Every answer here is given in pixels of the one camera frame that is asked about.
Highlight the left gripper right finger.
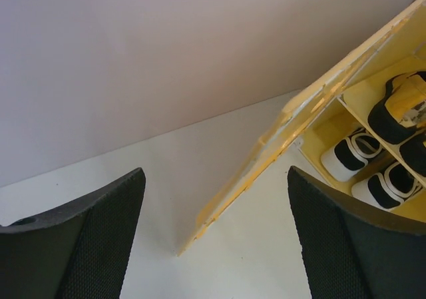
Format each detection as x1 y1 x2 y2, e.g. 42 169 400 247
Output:
288 166 425 298

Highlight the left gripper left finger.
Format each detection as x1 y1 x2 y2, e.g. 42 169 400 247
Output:
1 168 146 298

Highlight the white sneaker sole up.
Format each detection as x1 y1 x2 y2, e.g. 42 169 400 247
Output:
320 127 384 182

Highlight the yellow plastic shoe cabinet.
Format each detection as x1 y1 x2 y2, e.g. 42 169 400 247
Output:
298 3 425 222

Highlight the gold loafer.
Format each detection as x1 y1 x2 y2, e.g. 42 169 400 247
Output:
367 71 425 145
399 133 426 176

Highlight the black white sneaker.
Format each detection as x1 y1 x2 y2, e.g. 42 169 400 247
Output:
351 161 423 211

